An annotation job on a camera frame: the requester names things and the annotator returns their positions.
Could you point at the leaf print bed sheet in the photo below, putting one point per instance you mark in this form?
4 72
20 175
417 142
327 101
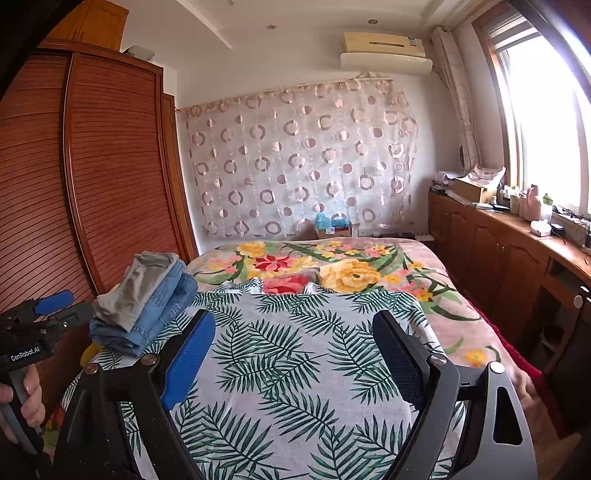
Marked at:
286 369

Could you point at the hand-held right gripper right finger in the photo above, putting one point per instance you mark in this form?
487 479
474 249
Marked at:
397 355

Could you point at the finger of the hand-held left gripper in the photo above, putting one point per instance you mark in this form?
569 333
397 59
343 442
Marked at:
69 318
53 302

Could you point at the box with blue bag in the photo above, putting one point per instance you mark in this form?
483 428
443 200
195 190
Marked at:
332 221

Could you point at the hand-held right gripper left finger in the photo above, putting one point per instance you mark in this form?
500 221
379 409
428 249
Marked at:
187 360

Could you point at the cardboard box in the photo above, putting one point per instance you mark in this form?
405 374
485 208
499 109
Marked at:
471 189

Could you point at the floral blanket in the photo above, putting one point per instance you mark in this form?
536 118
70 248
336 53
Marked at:
360 272

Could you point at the white tissue pack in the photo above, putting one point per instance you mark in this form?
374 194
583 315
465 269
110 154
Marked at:
540 227

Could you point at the folded blue jeans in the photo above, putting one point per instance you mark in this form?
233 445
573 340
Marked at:
157 314

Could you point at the pink bottle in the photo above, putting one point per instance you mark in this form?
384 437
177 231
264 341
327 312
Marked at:
532 203

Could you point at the folded newspapers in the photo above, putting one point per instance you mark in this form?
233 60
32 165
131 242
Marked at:
487 174

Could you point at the wooden slatted wardrobe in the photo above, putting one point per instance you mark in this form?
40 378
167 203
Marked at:
115 184

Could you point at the white item on wardrobe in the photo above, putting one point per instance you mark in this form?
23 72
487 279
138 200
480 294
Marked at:
138 51

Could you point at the stack of papers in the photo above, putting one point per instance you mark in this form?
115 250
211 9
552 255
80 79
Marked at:
445 181

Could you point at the wooden overhead cupboard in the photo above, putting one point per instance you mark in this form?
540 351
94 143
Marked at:
92 23

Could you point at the circle pattern curtain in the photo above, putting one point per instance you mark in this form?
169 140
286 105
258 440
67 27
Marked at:
300 161

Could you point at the grey pants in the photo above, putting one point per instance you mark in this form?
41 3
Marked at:
134 286

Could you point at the bundled patterned window curtain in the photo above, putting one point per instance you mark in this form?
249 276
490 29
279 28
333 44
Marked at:
455 92

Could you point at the wall air conditioner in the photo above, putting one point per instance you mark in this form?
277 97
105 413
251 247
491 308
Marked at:
385 57

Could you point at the red cloth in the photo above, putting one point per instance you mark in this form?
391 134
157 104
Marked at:
521 350

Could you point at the person's left hand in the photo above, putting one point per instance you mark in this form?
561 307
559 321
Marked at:
34 397

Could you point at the wooden side cabinet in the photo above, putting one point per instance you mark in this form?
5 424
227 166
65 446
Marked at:
485 244

